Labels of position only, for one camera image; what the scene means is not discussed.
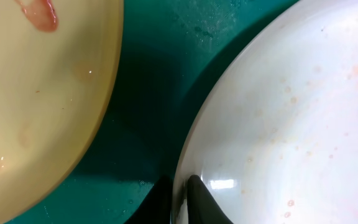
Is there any teal plastic tray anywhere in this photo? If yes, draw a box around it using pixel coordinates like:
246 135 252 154
14 0 294 224

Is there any yellow plate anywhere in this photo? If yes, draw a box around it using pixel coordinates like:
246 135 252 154
0 0 124 223

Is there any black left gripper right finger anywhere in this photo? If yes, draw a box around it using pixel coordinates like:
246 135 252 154
186 175 232 224

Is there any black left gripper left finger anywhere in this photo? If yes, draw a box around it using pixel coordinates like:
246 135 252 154
132 176 173 224

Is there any white plate with ketchup streak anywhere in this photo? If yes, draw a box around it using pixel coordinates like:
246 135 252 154
172 0 358 224

